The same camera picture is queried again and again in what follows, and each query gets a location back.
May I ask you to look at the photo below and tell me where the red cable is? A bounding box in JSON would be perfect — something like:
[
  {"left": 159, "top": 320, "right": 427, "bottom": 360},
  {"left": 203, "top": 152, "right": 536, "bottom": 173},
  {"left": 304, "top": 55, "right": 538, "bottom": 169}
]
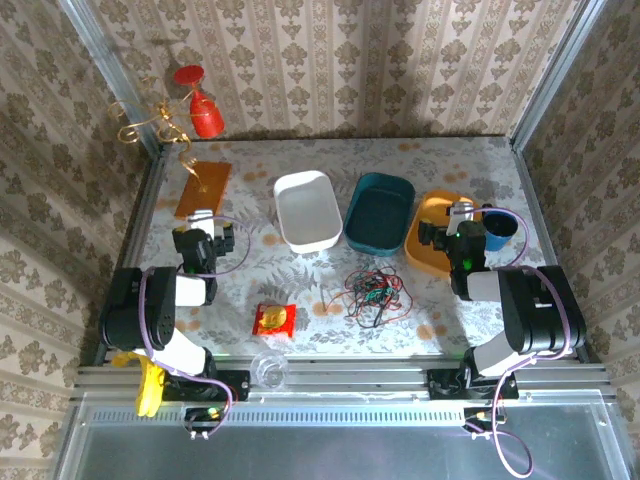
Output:
[{"left": 327, "top": 268, "right": 416, "bottom": 327}]

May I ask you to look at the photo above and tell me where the black cable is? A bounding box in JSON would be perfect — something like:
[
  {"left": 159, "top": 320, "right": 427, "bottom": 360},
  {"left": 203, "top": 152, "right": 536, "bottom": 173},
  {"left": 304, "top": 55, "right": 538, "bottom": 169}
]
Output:
[{"left": 319, "top": 267, "right": 404, "bottom": 330}]

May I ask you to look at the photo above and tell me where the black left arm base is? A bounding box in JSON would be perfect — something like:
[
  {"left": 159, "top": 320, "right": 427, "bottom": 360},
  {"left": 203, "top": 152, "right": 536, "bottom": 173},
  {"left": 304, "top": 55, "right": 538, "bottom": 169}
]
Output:
[{"left": 163, "top": 368, "right": 251, "bottom": 402}]

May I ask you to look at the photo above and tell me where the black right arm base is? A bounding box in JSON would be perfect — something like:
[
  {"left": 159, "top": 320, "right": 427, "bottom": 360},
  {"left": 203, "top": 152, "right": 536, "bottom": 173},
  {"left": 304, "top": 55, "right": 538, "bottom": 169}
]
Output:
[{"left": 427, "top": 368, "right": 519, "bottom": 401}]

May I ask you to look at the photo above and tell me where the orange plastic tray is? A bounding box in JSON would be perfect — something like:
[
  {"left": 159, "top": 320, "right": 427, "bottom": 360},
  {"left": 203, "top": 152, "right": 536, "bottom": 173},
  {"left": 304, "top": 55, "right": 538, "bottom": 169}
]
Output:
[{"left": 403, "top": 188, "right": 484, "bottom": 279}]

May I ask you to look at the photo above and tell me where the blue cup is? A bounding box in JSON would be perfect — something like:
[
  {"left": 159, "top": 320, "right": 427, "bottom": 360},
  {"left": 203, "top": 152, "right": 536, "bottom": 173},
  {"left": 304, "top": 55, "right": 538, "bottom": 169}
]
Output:
[{"left": 480, "top": 207, "right": 521, "bottom": 253}]

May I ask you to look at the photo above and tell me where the orange wooden board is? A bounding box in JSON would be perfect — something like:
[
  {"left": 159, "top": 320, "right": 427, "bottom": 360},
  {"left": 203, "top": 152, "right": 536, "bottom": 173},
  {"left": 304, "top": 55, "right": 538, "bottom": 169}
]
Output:
[{"left": 173, "top": 160, "right": 234, "bottom": 221}]

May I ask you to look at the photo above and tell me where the teal plastic tray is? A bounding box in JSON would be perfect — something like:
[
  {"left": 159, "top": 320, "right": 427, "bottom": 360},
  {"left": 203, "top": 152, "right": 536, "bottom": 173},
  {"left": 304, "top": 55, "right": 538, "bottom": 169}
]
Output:
[{"left": 342, "top": 172, "right": 417, "bottom": 259}]

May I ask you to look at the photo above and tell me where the white plastic tray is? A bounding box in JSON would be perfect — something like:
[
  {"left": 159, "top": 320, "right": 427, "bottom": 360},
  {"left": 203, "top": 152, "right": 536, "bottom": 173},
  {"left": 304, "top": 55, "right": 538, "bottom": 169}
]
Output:
[{"left": 273, "top": 169, "right": 344, "bottom": 255}]

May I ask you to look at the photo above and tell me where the red snack packet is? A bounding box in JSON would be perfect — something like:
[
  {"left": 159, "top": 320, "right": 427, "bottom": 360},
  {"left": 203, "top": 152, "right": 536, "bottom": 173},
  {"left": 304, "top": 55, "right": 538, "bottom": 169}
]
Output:
[{"left": 251, "top": 302, "right": 298, "bottom": 341}]

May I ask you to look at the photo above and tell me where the red wine glass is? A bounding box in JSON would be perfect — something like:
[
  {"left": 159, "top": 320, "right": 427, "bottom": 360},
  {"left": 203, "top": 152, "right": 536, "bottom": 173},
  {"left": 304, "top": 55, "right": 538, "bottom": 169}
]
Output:
[{"left": 173, "top": 64, "right": 226, "bottom": 139}]

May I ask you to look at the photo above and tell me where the clear drinking glass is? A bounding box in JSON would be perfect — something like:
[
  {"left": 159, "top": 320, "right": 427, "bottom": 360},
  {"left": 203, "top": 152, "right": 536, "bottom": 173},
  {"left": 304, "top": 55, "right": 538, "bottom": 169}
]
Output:
[{"left": 251, "top": 349, "right": 290, "bottom": 392}]

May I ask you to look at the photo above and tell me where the yellow banana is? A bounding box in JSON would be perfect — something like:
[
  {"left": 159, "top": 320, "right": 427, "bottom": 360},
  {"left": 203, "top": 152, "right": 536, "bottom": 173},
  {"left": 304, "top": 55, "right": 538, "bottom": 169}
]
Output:
[{"left": 110, "top": 349, "right": 167, "bottom": 419}]

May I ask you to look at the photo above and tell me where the small circuit board with LED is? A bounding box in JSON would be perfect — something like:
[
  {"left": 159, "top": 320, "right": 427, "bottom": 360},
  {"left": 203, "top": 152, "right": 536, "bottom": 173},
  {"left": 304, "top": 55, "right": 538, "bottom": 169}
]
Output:
[
  {"left": 462, "top": 405, "right": 507, "bottom": 441},
  {"left": 183, "top": 405, "right": 227, "bottom": 442}
]

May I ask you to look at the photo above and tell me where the grey metal sheet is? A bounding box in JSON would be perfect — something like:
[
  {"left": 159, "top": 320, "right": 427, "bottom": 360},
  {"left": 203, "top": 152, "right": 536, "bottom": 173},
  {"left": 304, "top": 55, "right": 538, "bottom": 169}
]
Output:
[{"left": 53, "top": 389, "right": 632, "bottom": 480}]

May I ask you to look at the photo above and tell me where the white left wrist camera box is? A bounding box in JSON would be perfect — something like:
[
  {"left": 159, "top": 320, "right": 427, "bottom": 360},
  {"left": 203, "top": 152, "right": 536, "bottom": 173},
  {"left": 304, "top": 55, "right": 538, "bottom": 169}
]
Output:
[{"left": 187, "top": 209, "right": 224, "bottom": 239}]

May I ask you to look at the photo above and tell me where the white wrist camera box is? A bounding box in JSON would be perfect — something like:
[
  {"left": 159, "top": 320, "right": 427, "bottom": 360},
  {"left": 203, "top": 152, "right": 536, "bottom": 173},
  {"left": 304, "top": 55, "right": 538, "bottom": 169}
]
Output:
[
  {"left": 446, "top": 200, "right": 476, "bottom": 232},
  {"left": 187, "top": 209, "right": 224, "bottom": 239}
]

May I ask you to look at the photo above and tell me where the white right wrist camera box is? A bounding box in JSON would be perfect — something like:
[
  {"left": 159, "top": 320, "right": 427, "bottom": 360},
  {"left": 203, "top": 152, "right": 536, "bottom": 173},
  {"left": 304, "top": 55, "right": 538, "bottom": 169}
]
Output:
[{"left": 446, "top": 200, "right": 476, "bottom": 232}]

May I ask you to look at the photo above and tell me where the gold wire stand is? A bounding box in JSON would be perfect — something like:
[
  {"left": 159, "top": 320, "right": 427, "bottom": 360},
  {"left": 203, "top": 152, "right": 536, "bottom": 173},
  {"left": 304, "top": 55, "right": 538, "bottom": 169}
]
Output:
[{"left": 107, "top": 74, "right": 211, "bottom": 195}]

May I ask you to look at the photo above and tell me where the aluminium table edge rail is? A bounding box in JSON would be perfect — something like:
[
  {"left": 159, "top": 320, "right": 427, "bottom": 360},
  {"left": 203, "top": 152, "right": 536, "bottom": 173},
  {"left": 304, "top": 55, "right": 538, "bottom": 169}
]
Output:
[{"left": 73, "top": 355, "right": 612, "bottom": 402}]

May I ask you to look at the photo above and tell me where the aluminium frame post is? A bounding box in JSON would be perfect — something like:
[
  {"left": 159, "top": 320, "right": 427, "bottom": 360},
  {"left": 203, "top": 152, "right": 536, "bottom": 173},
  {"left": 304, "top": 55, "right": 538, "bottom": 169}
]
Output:
[
  {"left": 508, "top": 0, "right": 604, "bottom": 151},
  {"left": 57, "top": 0, "right": 167, "bottom": 154}
]

